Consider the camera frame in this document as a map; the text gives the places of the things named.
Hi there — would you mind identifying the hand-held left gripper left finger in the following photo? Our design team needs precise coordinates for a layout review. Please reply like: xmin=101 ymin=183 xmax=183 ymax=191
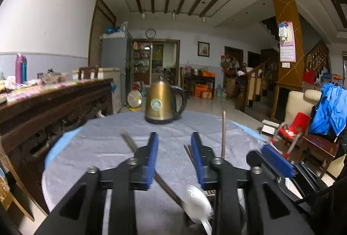
xmin=35 ymin=132 xmax=159 ymax=235

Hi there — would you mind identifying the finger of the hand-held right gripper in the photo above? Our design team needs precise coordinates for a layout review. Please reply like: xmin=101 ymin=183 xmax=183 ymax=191
xmin=246 ymin=143 xmax=297 ymax=180

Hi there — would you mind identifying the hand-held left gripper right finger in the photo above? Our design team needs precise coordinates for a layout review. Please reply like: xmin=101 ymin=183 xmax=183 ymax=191
xmin=190 ymin=132 xmax=316 ymax=235

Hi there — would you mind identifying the brown wooden chopstick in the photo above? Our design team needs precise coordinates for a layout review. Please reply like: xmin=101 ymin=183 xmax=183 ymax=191
xmin=221 ymin=111 xmax=227 ymax=159

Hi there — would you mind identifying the white plastic spoon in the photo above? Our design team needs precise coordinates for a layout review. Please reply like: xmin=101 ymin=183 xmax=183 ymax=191
xmin=184 ymin=184 xmax=213 ymax=235

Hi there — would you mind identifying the red plastic chair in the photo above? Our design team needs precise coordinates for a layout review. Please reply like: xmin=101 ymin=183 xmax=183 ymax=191
xmin=271 ymin=112 xmax=310 ymax=159

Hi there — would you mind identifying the reddish wooden chair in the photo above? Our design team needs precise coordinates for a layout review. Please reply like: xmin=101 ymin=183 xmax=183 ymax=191
xmin=297 ymin=133 xmax=340 ymax=178

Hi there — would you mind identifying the gold electric kettle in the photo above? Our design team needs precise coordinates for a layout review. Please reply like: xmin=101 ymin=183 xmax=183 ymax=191
xmin=144 ymin=76 xmax=188 ymax=125

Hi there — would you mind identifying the grey tablecloth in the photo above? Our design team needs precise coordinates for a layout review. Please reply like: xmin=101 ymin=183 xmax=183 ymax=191
xmin=42 ymin=110 xmax=272 ymax=235

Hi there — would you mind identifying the beige armchair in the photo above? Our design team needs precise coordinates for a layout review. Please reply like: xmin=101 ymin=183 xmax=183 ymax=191
xmin=285 ymin=89 xmax=323 ymax=149

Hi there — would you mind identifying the orange box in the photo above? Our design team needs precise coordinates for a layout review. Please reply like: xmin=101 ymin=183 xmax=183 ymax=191
xmin=195 ymin=84 xmax=208 ymax=97

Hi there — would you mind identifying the blue jacket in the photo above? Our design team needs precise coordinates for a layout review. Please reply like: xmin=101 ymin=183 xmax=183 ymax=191
xmin=309 ymin=83 xmax=347 ymax=136

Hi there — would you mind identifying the white chest freezer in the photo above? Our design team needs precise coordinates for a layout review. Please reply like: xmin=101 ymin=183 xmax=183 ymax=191
xmin=72 ymin=67 xmax=121 ymax=113

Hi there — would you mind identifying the dark wooden table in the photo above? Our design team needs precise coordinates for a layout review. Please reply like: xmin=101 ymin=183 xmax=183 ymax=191
xmin=184 ymin=74 xmax=216 ymax=100

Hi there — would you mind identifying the wooden stair railing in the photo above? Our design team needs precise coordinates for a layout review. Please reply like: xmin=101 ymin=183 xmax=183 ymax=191
xmin=236 ymin=57 xmax=280 ymax=113

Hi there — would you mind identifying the light blue table cover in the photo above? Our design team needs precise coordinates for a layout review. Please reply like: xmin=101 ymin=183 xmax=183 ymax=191
xmin=44 ymin=120 xmax=269 ymax=168

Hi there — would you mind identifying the shelf with jars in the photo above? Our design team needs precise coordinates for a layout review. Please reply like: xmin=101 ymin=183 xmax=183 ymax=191
xmin=132 ymin=41 xmax=152 ymax=85

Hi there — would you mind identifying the dark wooden chair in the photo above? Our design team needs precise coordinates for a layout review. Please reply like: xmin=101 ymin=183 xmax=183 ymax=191
xmin=79 ymin=66 xmax=98 ymax=80

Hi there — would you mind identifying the carved wooden sideboard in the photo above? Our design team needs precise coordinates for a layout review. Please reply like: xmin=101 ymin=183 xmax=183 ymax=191
xmin=0 ymin=78 xmax=114 ymax=222

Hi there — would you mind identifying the grey refrigerator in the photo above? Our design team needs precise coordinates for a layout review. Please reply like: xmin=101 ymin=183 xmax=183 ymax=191
xmin=101 ymin=30 xmax=133 ymax=107

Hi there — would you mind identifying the framed picture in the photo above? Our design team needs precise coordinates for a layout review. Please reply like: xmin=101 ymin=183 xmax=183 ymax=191
xmin=198 ymin=41 xmax=210 ymax=57

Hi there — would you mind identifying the lidded pot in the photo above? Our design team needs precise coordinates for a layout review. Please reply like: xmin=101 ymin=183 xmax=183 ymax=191
xmin=41 ymin=69 xmax=69 ymax=84

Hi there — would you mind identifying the hanging white bag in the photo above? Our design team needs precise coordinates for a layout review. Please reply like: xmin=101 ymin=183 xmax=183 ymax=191
xmin=278 ymin=22 xmax=288 ymax=41

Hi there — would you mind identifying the brown striped curtain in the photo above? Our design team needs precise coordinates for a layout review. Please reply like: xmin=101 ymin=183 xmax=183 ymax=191
xmin=88 ymin=0 xmax=117 ymax=67

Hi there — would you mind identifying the pink checkered cloth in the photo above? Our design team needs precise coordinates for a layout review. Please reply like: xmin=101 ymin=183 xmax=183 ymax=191
xmin=0 ymin=80 xmax=82 ymax=105

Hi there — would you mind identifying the wooden stool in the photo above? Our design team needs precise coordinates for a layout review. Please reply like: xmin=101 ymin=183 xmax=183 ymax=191
xmin=0 ymin=137 xmax=36 ymax=222

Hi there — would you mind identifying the purple water bottle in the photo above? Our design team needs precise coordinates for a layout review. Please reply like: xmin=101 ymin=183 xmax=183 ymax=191
xmin=15 ymin=53 xmax=23 ymax=84

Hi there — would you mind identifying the pink wall calendar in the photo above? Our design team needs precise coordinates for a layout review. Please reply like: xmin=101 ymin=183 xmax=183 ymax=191
xmin=279 ymin=21 xmax=296 ymax=62

